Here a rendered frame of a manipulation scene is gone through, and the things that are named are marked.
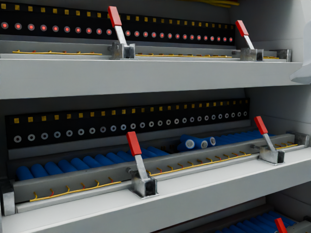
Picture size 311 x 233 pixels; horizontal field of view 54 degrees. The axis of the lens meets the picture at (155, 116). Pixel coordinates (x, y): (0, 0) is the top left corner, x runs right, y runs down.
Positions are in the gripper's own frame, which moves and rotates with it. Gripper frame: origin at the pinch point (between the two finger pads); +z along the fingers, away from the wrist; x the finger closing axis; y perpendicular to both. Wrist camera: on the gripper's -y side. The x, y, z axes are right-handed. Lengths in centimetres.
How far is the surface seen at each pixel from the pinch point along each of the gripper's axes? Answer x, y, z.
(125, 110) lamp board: 6.8, 4.4, 31.4
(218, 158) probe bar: -5.9, -7.3, 23.1
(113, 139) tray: 9.4, -0.6, 32.9
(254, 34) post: -30.4, 20.3, 28.4
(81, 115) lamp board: 15.2, 4.2, 31.4
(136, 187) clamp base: 13.2, -8.7, 18.7
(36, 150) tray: 22.9, -0.6, 33.0
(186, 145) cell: -0.5, -4.1, 24.4
